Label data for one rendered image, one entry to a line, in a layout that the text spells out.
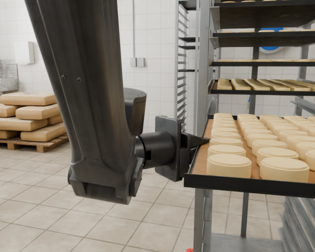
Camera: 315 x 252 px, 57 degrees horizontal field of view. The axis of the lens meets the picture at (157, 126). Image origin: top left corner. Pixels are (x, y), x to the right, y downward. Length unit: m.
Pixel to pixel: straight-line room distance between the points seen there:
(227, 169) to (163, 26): 3.93
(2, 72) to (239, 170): 5.40
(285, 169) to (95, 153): 0.19
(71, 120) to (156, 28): 4.00
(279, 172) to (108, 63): 0.21
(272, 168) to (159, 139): 0.19
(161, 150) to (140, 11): 3.95
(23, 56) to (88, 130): 4.93
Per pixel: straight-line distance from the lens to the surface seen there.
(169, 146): 0.46
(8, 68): 5.53
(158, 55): 4.21
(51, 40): 0.20
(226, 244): 1.80
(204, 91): 0.97
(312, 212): 1.28
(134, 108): 0.39
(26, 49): 5.14
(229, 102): 4.07
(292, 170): 0.33
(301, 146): 0.46
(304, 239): 1.46
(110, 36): 0.21
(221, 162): 0.33
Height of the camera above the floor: 1.14
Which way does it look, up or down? 12 degrees down
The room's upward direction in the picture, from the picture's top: straight up
